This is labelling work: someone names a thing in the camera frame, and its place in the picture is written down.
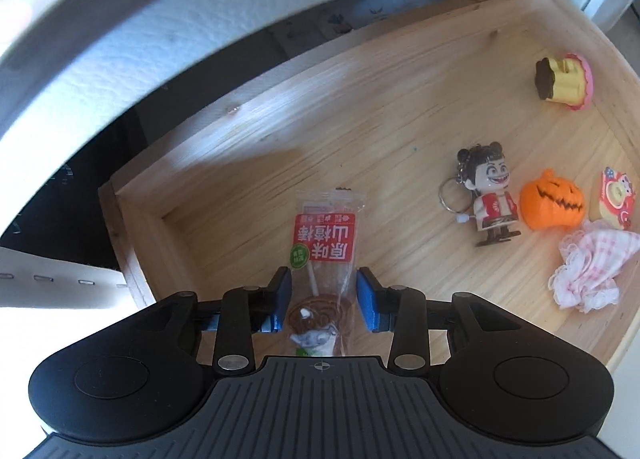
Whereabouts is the yellow pudding toy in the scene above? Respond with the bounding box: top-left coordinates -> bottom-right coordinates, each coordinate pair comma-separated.
534,52 -> 596,111

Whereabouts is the red label snack packet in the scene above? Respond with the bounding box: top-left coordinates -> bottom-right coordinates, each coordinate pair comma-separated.
287,186 -> 365,358

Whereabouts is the orange pumpkin toy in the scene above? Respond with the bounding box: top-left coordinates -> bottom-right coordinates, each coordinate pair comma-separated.
519,168 -> 586,229

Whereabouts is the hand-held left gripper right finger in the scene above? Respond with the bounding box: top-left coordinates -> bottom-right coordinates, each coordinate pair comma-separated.
356,266 -> 506,375

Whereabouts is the red cartoon eraser toy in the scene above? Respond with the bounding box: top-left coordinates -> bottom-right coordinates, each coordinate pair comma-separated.
589,166 -> 640,233

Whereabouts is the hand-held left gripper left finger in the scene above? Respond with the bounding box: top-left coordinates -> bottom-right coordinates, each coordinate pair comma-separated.
150,266 -> 293,375

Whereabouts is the figurine keychain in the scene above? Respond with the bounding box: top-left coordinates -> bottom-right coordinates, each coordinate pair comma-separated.
438,141 -> 523,247

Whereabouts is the pink plaid lace cloth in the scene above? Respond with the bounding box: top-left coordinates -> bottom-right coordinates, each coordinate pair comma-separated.
548,220 -> 640,313

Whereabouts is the wooden drawer white front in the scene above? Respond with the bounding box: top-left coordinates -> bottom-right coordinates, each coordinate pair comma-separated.
97,0 -> 640,376

